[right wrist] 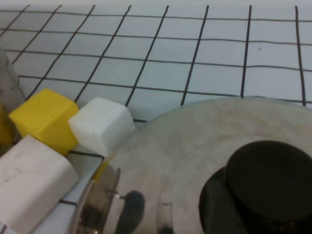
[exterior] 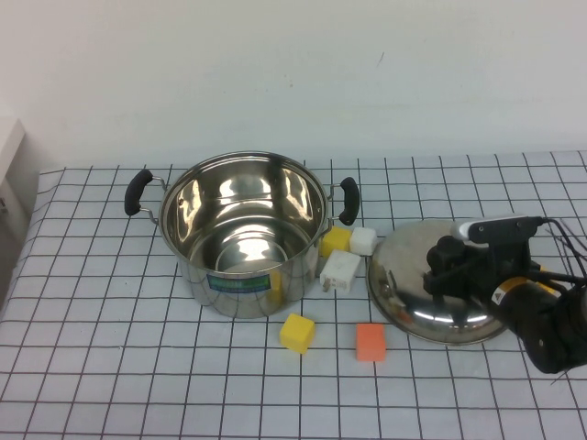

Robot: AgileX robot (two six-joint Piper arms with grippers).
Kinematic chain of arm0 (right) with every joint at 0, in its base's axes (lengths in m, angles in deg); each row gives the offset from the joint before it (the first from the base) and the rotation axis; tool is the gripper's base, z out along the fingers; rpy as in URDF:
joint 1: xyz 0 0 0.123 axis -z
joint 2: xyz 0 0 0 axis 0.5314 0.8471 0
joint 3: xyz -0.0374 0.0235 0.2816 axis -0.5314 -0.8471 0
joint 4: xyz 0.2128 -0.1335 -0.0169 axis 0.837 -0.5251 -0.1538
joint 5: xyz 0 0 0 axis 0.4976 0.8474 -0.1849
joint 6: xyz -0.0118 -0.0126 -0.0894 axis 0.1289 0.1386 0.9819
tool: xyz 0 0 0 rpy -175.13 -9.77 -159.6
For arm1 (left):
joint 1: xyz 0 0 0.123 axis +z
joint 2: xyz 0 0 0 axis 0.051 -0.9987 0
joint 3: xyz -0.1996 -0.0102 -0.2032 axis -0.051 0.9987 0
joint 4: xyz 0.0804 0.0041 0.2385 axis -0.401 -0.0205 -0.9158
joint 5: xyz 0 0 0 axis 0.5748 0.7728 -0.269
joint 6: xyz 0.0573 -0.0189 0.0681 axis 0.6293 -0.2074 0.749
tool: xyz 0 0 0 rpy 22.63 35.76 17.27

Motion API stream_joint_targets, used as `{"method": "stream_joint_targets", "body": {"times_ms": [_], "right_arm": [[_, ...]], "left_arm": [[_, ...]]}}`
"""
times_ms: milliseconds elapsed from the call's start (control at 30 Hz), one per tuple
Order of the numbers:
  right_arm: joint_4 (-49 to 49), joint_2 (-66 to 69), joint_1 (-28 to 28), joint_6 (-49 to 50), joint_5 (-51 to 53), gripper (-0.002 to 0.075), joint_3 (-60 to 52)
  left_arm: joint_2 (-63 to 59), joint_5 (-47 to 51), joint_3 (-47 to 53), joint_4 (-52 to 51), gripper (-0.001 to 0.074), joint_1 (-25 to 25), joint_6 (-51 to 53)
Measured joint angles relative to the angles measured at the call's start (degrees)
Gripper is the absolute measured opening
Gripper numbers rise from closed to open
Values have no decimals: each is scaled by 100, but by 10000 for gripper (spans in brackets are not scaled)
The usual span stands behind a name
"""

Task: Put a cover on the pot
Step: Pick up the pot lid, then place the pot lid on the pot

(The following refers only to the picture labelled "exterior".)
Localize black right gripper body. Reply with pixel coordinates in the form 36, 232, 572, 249
475, 238, 534, 295

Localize black cable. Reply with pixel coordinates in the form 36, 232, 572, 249
539, 217, 587, 281

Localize white black checked tablecloth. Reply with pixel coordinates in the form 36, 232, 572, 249
0, 150, 587, 440

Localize yellow foam cube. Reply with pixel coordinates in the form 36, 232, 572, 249
278, 313, 316, 356
319, 225, 352, 259

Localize white cabinet edge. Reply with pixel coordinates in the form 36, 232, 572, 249
0, 117, 41, 313

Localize steel pot lid black knob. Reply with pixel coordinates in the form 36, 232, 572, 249
366, 218, 511, 347

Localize white foam cube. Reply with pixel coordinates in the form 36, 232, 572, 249
349, 226, 379, 257

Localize orange foam block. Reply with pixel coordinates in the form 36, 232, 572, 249
355, 323, 387, 363

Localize stainless steel pot black handles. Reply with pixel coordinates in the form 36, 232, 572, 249
123, 150, 360, 320

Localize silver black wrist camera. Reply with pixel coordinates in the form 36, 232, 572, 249
451, 214, 545, 245

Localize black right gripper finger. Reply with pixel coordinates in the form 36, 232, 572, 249
422, 259, 494, 300
437, 234, 483, 263

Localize white power adapter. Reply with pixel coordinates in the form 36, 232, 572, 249
318, 248, 363, 294

